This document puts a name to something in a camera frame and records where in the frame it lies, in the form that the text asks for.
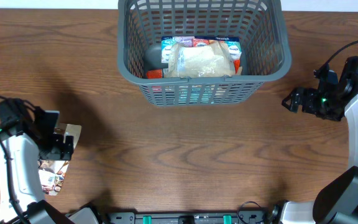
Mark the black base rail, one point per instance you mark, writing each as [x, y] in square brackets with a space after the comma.
[246, 216]

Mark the grey plastic basket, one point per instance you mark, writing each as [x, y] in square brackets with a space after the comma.
[259, 25]

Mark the Pantree snack pouch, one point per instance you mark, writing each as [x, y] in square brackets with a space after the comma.
[52, 173]

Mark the teal wipes packet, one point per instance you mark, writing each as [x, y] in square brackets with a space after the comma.
[195, 94]

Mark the white snack pouch back side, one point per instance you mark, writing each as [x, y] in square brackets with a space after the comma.
[213, 60]

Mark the Kleenex tissue multipack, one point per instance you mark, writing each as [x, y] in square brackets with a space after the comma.
[167, 42]

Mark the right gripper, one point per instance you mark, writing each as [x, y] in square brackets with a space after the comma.
[308, 101]

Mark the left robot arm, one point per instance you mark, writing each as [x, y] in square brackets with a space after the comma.
[35, 151]

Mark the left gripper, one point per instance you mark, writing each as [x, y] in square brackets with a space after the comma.
[56, 147]

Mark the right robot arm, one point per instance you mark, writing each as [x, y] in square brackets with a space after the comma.
[335, 98]

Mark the orange cracker box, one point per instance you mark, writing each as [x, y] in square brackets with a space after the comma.
[162, 73]

